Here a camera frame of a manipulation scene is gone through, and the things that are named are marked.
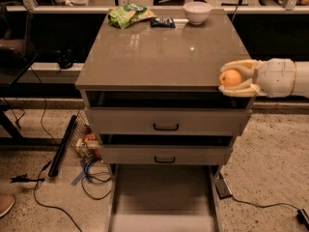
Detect grey drawer cabinet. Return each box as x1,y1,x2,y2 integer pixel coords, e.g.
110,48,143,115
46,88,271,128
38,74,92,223
74,8,267,166

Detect open bottom drawer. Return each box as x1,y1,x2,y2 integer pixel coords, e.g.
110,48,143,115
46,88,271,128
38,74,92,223
105,164,223,232

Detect black plug block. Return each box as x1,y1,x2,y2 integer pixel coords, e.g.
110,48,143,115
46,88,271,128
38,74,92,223
296,209,309,231

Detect black bar on floor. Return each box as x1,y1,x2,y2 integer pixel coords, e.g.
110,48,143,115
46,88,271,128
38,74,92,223
48,115,77,178

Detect black power adapter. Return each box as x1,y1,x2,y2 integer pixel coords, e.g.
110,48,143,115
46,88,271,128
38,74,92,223
215,179,232,199

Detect middle drawer with handle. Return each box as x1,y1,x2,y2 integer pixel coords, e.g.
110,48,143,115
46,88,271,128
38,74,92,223
99,145,233,165

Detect green snack bag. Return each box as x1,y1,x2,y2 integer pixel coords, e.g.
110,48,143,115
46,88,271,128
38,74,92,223
108,4,155,29

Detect white bowl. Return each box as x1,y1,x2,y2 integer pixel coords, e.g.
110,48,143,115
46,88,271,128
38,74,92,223
183,2,212,25

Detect dark blue snack packet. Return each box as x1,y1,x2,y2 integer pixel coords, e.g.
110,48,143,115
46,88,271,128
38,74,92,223
151,18,176,28

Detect top drawer with handle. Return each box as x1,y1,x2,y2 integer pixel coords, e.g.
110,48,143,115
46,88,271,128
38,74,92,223
85,107,251,136

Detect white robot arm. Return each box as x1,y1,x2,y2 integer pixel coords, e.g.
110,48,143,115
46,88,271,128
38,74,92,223
218,58,309,98

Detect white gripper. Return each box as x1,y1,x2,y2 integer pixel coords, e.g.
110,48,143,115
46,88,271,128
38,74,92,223
218,58,295,98

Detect blue coiled cable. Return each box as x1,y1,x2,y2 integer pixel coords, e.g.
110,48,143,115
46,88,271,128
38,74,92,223
80,158,113,201

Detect orange fruit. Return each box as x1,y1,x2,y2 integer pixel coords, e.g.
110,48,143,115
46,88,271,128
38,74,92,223
219,70,242,87

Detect drawer with handle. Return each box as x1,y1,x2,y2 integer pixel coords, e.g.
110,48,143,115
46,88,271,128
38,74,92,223
99,145,233,165
85,107,251,136

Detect black floor cable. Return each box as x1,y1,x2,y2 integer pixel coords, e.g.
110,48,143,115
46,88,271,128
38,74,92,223
11,65,84,232

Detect brown shoe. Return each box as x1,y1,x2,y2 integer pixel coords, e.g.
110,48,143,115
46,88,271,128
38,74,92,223
0,194,15,218

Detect wire basket with items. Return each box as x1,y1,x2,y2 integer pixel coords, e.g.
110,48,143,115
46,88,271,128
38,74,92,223
70,110,100,159

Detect dark chair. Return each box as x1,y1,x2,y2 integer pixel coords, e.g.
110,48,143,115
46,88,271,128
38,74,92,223
0,1,38,86

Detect black headphones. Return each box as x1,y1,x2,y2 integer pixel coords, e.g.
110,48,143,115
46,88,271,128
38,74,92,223
56,49,75,70

